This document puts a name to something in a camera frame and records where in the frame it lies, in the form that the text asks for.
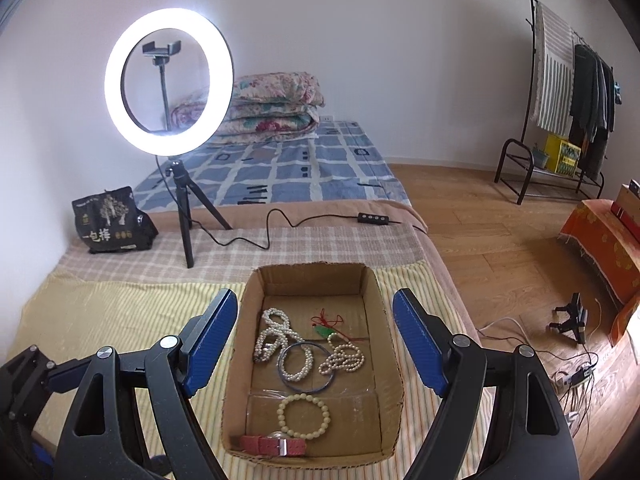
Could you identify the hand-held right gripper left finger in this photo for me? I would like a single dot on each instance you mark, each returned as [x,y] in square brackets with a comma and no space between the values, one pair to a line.
[210,350]

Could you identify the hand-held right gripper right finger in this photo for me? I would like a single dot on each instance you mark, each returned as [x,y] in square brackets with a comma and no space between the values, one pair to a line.
[420,345]

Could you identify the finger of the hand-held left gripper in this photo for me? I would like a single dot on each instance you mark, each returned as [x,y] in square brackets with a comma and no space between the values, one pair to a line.
[67,379]

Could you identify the dark thin bangle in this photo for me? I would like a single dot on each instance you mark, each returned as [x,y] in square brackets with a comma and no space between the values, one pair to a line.
[278,366]

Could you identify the cardboard box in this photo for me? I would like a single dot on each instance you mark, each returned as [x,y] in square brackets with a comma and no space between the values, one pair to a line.
[300,285]

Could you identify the yellow striped cloth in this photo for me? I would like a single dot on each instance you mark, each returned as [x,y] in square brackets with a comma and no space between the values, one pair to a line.
[125,300]

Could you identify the beige checked blanket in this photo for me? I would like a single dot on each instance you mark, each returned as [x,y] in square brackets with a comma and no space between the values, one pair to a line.
[150,260]

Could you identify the small black floor tripod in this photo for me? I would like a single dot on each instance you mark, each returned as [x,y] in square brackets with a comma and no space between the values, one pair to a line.
[575,315]

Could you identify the black snack bag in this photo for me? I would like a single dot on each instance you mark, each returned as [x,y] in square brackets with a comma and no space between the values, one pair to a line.
[107,220]

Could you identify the power strip with plugs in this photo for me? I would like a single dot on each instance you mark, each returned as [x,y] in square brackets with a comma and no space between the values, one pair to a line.
[582,374]

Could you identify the blue plaid bed sheet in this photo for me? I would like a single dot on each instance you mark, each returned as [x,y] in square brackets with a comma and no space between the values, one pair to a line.
[300,170]

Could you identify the black clothes rack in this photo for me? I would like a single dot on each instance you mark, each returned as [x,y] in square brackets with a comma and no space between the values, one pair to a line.
[505,160]

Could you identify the orange patterned box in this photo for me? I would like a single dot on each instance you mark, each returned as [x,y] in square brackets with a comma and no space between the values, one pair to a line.
[600,240]

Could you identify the yellow crate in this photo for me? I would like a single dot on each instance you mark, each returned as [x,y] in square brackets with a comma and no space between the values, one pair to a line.
[562,155]

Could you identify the red flat box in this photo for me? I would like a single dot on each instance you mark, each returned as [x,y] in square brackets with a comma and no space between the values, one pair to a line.
[627,220]

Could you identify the folded floral quilt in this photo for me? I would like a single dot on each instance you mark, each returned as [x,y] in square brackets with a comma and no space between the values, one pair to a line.
[270,105]

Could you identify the dark hanging clothes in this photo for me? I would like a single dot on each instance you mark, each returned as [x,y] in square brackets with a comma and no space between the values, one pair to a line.
[590,95]

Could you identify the black phone holder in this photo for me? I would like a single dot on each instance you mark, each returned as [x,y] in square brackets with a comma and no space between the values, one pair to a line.
[161,49]

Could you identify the striped towel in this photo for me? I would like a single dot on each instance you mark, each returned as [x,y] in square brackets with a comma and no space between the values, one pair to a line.
[552,70]

